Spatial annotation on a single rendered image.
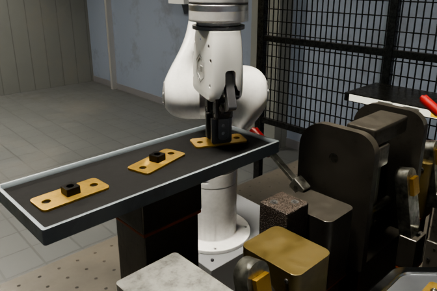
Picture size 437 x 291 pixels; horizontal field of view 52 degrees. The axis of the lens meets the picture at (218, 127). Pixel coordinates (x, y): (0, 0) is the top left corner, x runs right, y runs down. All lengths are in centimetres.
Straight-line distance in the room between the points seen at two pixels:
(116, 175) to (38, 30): 574
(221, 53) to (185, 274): 29
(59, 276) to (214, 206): 44
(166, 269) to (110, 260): 76
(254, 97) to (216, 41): 36
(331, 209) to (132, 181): 29
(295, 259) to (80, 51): 610
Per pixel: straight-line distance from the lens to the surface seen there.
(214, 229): 107
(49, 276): 123
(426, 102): 111
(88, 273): 121
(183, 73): 94
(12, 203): 55
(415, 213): 83
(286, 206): 63
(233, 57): 61
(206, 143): 67
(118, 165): 62
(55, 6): 636
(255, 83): 95
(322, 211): 67
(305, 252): 58
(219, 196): 103
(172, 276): 48
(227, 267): 106
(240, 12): 62
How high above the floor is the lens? 140
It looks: 19 degrees down
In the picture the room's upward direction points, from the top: straight up
